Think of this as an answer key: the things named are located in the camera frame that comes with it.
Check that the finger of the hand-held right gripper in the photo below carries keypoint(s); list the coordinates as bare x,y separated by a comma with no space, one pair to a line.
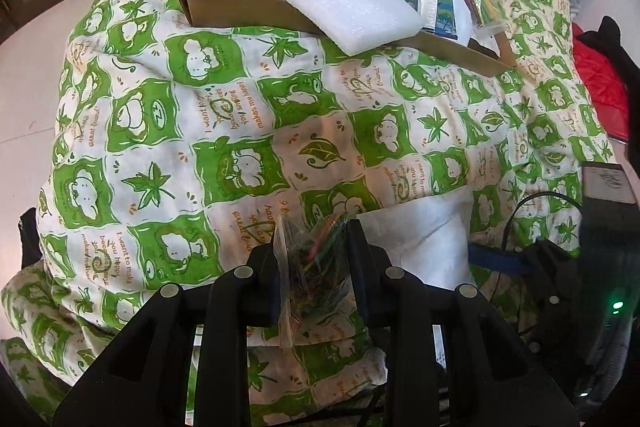
500,259

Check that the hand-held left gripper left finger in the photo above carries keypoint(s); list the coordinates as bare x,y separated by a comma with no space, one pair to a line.
267,287

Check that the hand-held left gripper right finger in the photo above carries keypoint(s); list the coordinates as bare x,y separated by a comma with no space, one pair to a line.
362,287

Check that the clear bag coloured bands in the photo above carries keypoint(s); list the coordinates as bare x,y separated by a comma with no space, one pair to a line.
315,267

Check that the large white packet blue print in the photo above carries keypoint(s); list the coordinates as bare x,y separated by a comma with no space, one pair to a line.
415,237

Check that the shallow cardboard box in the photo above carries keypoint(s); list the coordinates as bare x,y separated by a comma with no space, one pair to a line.
235,12

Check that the white foam block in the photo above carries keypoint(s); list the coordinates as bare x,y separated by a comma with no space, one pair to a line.
345,7

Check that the green white printed blanket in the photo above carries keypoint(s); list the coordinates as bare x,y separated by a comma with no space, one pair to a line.
200,147

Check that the red jacket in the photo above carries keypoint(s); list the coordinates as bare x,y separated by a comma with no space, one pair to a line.
600,87

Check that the black cloth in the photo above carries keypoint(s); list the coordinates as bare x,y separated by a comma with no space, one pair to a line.
610,37

